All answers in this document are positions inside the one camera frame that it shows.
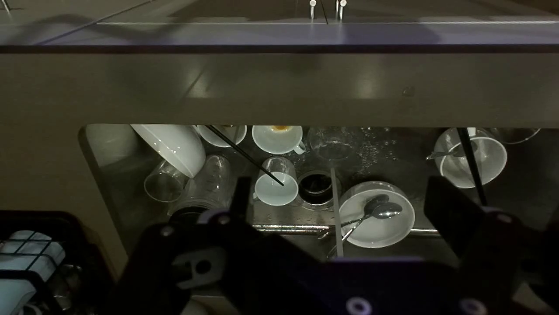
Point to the large white tilted bowl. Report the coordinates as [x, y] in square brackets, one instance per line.
[177, 143]

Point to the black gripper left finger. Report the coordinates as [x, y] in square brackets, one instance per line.
[215, 246]

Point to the white mug with yellow rim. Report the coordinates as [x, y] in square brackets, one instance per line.
[278, 138]

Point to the white bowl with spoon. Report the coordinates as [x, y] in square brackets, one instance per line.
[380, 187]

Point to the clear drinking glass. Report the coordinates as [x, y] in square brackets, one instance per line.
[212, 185]

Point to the black dish drying rack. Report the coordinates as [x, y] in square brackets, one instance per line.
[48, 266]

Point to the small white mug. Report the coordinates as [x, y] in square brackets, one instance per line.
[278, 183]

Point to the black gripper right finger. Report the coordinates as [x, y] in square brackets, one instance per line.
[497, 255]

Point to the stainless steel kitchen sink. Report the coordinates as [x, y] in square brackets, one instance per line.
[526, 189]

